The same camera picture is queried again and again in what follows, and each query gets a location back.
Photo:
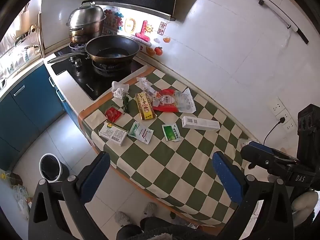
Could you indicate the clear plastic wrapper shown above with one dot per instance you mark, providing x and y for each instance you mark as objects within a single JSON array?
[{"x": 153, "y": 96}]

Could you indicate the grey trash bin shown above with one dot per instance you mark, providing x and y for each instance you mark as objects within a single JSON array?
[{"x": 51, "y": 167}]

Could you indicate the black glass cooktop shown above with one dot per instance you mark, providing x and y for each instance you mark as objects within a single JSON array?
[{"x": 82, "y": 80}]

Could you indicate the red white plastic bag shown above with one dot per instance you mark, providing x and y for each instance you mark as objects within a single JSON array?
[{"x": 175, "y": 101}]

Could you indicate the white green medicine box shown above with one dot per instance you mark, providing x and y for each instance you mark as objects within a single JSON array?
[{"x": 112, "y": 133}]

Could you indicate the red sachet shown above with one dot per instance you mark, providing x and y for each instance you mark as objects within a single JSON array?
[{"x": 113, "y": 114}]

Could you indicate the green white checkered tablecloth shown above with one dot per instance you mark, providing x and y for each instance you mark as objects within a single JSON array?
[{"x": 190, "y": 155}]

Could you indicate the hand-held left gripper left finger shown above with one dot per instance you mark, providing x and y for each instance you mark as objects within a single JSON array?
[{"x": 95, "y": 177}]

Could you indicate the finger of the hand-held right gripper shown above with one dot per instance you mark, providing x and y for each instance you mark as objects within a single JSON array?
[{"x": 260, "y": 152}]

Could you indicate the yellow oil bottle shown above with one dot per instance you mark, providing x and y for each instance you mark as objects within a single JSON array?
[{"x": 10, "y": 176}]

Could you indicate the stainless steel steamer pot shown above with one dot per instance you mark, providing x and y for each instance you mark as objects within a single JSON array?
[{"x": 85, "y": 17}]

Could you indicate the dish rack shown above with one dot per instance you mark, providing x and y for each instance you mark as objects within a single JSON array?
[{"x": 17, "y": 50}]

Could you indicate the green white sachet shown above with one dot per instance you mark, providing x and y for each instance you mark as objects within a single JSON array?
[
  {"x": 171, "y": 132},
  {"x": 140, "y": 132}
]

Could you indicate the yellow round wall sticker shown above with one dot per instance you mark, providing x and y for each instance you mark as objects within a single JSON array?
[{"x": 130, "y": 25}]

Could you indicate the metal stove knob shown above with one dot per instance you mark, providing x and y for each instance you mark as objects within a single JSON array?
[{"x": 78, "y": 62}]

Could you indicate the black wok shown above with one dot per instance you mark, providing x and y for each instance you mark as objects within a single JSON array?
[{"x": 112, "y": 47}]

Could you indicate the grey fluffy slipper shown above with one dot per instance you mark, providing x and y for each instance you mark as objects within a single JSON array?
[
  {"x": 122, "y": 218},
  {"x": 150, "y": 208}
]

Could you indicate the orange fruit wall sticker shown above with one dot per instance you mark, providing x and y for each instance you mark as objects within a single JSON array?
[{"x": 158, "y": 51}]

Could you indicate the pink character wall sticker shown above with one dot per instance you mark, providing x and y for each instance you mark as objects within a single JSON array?
[{"x": 143, "y": 33}]

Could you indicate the person's legs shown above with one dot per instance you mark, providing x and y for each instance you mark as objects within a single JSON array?
[{"x": 162, "y": 232}]

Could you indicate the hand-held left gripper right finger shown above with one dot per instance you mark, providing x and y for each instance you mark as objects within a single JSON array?
[{"x": 225, "y": 177}]

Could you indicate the person's right forearm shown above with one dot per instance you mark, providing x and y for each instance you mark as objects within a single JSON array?
[{"x": 303, "y": 202}]

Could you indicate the blue kitchen cabinet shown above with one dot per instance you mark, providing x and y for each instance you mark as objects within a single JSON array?
[
  {"x": 27, "y": 105},
  {"x": 67, "y": 105}
]

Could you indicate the small white packet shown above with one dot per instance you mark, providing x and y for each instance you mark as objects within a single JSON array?
[{"x": 244, "y": 143}]

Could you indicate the colourful character wall sticker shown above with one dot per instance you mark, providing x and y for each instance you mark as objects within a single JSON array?
[{"x": 112, "y": 20}]

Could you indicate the gold ingot wall sticker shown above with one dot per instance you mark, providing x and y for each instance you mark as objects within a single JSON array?
[{"x": 167, "y": 40}]

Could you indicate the white wall socket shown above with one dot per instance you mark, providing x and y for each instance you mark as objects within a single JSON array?
[
  {"x": 291, "y": 125},
  {"x": 286, "y": 115},
  {"x": 277, "y": 107}
]

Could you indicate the white wall rail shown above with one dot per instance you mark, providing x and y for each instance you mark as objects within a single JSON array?
[{"x": 280, "y": 13}]

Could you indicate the red seal wall sticker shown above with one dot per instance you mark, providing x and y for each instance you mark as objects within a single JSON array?
[{"x": 162, "y": 28}]

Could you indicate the dark green wrapper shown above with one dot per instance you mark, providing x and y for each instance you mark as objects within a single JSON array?
[{"x": 125, "y": 103}]

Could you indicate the yellow box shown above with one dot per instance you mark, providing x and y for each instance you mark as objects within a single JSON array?
[{"x": 145, "y": 106}]

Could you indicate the long white box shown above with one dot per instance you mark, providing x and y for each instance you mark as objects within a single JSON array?
[{"x": 200, "y": 123}]

